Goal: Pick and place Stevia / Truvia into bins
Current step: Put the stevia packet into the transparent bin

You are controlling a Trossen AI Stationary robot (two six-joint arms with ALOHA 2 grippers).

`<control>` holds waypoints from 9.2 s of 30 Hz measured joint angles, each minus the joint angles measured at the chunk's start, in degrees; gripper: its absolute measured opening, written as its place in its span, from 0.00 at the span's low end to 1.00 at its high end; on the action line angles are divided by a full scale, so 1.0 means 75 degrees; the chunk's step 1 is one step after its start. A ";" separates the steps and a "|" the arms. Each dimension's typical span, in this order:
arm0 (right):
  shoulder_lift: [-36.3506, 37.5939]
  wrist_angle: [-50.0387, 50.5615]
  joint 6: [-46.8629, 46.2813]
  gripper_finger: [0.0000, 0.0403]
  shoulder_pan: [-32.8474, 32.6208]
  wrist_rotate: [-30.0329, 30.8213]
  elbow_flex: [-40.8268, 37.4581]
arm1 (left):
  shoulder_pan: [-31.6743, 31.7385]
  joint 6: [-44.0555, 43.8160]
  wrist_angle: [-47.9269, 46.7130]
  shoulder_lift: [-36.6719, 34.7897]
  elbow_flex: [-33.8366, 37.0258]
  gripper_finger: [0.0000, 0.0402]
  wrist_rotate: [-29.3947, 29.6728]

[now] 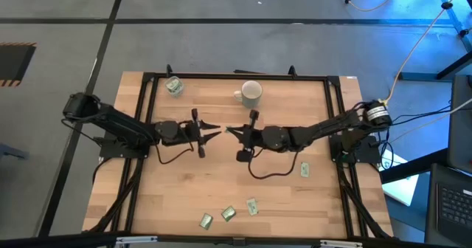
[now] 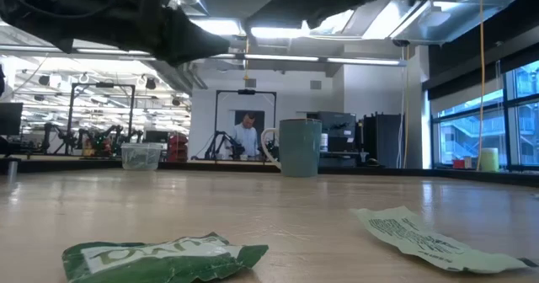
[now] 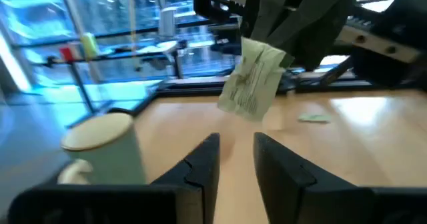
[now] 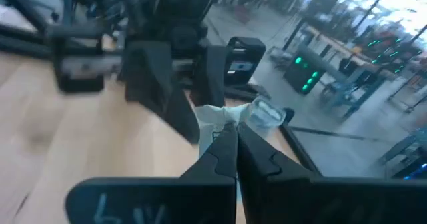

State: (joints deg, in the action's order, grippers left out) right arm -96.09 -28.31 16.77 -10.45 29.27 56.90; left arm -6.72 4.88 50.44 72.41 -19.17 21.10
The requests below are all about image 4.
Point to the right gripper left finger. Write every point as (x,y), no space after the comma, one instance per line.
(166,200)

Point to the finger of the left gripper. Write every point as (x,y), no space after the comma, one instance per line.
(213,77)
(150,77)

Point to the grey workbench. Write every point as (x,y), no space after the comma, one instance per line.
(350,80)

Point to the black box green lights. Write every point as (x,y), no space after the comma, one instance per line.
(300,80)

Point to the pale Stevia sweetener packet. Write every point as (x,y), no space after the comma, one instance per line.
(213,120)

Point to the clear plastic container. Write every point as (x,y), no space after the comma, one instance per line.
(267,114)

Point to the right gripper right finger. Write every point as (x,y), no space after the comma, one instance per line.
(300,200)

